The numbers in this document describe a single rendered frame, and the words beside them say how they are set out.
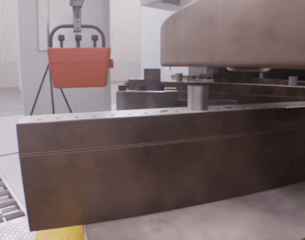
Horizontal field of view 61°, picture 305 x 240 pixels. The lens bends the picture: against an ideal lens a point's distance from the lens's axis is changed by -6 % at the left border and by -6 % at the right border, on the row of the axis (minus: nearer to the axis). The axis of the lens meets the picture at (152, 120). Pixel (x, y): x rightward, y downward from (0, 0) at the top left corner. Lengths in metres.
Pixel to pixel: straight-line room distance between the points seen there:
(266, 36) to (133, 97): 1.30
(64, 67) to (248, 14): 0.59
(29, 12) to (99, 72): 3.06
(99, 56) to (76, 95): 3.20
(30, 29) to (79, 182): 3.09
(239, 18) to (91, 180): 0.72
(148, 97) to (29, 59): 2.20
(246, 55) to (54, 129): 0.64
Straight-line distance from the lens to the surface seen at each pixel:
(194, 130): 1.01
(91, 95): 4.17
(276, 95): 2.83
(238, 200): 1.20
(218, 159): 1.10
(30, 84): 3.82
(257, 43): 0.87
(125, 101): 1.98
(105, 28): 4.40
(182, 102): 2.09
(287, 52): 0.80
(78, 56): 0.87
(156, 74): 2.07
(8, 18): 14.55
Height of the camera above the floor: 0.85
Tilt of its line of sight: 11 degrees down
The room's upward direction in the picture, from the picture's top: straight up
